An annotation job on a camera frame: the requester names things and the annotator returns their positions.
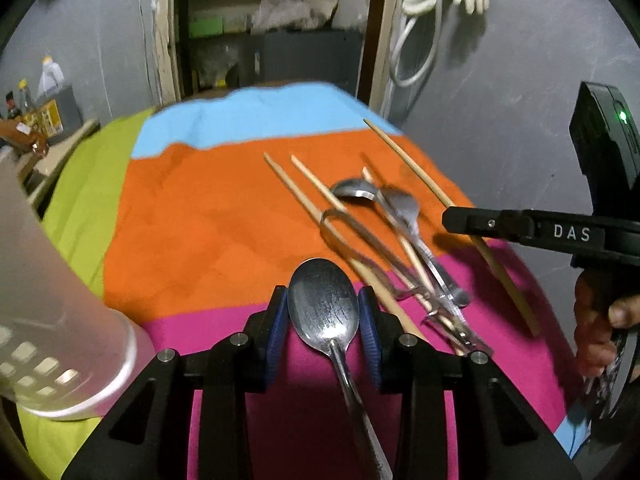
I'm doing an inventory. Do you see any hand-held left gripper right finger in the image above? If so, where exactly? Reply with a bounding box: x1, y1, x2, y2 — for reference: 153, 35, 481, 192
356, 285, 583, 480

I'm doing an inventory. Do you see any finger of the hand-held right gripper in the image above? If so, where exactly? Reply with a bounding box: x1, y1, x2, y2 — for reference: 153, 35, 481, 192
442, 206, 609, 260

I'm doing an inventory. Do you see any grey box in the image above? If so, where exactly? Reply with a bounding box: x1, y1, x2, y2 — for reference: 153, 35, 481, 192
37, 84, 83, 136

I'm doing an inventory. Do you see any clear plastic bag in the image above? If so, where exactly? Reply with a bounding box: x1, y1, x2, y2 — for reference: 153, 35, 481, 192
250, 0, 336, 31

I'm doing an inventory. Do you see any small steel spoon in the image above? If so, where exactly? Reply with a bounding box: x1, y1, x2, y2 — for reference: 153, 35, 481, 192
331, 177, 441, 291
381, 189, 473, 308

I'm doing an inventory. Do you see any white plastic bottle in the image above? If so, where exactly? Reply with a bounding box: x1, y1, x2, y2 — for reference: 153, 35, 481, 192
37, 54, 66, 96

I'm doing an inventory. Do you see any green box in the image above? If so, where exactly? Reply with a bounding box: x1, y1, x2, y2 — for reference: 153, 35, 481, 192
192, 12, 224, 36

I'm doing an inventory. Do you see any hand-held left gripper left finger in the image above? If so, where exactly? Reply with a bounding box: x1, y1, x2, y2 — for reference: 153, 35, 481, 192
60, 285, 291, 480

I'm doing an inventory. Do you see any white hose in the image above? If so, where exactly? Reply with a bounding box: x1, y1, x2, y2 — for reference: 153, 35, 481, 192
387, 0, 446, 88

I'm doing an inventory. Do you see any brown packet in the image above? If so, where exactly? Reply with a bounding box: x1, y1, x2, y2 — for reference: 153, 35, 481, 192
0, 119, 51, 155

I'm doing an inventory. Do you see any translucent white plastic cup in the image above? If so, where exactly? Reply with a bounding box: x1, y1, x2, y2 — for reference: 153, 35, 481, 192
0, 152, 156, 421

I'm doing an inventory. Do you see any large steel spoon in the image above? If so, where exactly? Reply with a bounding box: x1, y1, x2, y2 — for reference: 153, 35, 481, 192
287, 258, 393, 480

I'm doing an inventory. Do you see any dark grey cabinet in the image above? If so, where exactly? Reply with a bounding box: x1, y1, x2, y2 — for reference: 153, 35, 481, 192
247, 27, 363, 93

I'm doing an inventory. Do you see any yellow packet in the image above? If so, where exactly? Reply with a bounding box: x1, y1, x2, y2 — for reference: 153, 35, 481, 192
25, 100, 63, 136

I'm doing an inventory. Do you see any wooden door frame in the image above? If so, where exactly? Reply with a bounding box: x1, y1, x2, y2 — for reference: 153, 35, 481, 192
152, 0, 406, 116

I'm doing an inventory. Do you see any colourful striped cloth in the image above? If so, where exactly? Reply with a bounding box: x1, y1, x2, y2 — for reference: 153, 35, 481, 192
15, 82, 596, 480

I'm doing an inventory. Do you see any person's right hand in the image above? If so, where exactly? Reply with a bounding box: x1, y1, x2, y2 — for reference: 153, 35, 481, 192
574, 272, 640, 377

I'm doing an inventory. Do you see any steel fork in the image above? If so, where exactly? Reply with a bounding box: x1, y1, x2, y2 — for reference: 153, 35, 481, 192
422, 305, 495, 358
320, 207, 423, 301

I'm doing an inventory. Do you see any wooden chopstick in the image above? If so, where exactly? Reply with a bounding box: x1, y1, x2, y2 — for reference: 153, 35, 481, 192
363, 119, 542, 337
263, 153, 428, 343
361, 166, 436, 306
291, 155, 468, 357

